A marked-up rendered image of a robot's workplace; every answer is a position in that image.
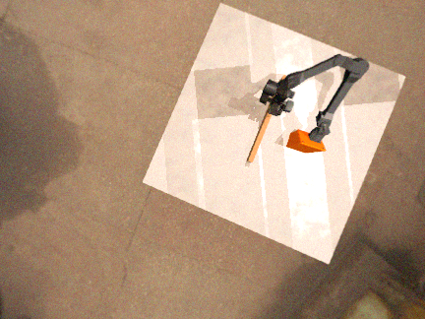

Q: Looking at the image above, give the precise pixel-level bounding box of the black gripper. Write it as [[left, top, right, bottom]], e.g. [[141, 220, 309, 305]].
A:
[[259, 93, 294, 113]]

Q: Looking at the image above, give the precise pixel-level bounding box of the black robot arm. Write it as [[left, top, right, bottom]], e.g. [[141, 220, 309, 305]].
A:
[[263, 54, 370, 144]]

